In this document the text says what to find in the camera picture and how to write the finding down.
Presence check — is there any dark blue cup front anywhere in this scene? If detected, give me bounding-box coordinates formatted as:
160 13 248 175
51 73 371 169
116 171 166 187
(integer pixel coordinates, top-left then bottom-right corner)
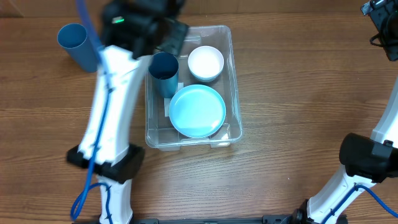
148 52 179 98

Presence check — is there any dark blue cup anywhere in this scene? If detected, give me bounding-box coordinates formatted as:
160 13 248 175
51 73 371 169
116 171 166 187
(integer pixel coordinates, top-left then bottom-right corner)
148 52 179 98
57 23 98 73

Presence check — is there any pink bowl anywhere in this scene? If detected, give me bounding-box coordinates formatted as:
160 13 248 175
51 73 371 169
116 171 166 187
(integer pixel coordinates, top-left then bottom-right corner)
188 45 224 77

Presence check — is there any light blue bowl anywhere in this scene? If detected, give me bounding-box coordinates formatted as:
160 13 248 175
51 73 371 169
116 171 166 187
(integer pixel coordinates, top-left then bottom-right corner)
194 76 218 83

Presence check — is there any clear plastic storage bin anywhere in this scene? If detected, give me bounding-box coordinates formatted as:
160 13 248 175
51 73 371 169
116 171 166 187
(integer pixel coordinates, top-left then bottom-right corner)
145 25 243 151

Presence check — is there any light blue plate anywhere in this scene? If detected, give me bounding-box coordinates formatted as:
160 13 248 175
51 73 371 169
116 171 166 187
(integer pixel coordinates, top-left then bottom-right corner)
169 84 226 138

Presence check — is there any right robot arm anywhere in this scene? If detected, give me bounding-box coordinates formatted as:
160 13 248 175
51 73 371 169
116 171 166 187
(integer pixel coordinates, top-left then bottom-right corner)
283 0 397 224

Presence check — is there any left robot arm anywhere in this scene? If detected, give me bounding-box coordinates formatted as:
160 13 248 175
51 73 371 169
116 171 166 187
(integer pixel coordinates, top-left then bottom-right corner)
66 0 188 223

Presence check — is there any right blue cable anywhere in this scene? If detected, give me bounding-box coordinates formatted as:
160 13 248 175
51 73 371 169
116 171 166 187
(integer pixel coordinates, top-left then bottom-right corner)
322 184 398 224

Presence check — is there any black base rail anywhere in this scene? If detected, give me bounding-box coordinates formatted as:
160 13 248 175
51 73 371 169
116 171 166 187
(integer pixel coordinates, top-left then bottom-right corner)
131 215 291 224

